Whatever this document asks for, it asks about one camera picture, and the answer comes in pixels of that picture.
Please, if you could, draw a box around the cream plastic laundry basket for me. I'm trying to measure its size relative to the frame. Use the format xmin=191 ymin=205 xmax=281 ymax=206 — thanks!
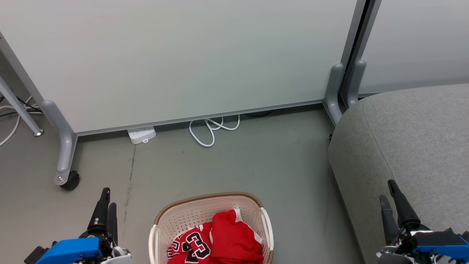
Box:
xmin=148 ymin=192 xmax=275 ymax=264

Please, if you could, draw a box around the looped white power cable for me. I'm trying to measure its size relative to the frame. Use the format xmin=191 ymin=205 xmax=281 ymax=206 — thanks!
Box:
xmin=189 ymin=114 xmax=241 ymax=148

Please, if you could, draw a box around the thin white floor cable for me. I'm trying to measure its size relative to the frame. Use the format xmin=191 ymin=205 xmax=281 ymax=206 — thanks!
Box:
xmin=0 ymin=96 xmax=41 ymax=147

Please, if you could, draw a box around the plain red garment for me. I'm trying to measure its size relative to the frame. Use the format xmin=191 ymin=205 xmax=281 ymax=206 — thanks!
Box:
xmin=208 ymin=209 xmax=265 ymax=264

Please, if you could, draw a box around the grey metal table leg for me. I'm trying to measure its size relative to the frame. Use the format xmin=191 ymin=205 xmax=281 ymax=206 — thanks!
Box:
xmin=0 ymin=75 xmax=44 ymax=137

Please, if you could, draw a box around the grey fabric sofa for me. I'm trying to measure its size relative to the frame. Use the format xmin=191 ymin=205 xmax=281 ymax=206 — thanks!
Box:
xmin=328 ymin=84 xmax=469 ymax=264

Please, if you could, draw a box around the large white partition panel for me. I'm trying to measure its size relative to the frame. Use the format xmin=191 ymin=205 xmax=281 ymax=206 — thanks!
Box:
xmin=0 ymin=0 xmax=359 ymax=136

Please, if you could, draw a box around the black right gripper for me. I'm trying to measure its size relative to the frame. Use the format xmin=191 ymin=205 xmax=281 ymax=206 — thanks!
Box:
xmin=376 ymin=179 xmax=431 ymax=264

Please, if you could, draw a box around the thin black floor cable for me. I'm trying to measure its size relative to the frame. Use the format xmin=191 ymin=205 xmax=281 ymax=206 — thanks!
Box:
xmin=0 ymin=95 xmax=41 ymax=118

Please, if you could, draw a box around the narrow white partition panel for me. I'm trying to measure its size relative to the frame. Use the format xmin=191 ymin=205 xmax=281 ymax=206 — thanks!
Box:
xmin=357 ymin=0 xmax=469 ymax=96

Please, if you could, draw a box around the black leg caster wheel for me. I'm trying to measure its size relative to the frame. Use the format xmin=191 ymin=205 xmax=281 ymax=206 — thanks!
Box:
xmin=60 ymin=170 xmax=80 ymax=191

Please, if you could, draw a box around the grey partition leg with caster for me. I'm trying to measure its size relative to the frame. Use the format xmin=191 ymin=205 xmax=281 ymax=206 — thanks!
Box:
xmin=41 ymin=100 xmax=78 ymax=186

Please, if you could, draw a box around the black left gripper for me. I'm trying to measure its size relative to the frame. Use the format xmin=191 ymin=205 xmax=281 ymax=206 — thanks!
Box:
xmin=82 ymin=187 xmax=125 ymax=257

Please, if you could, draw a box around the white power strip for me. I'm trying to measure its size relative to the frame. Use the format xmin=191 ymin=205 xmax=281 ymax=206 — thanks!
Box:
xmin=127 ymin=126 xmax=157 ymax=145

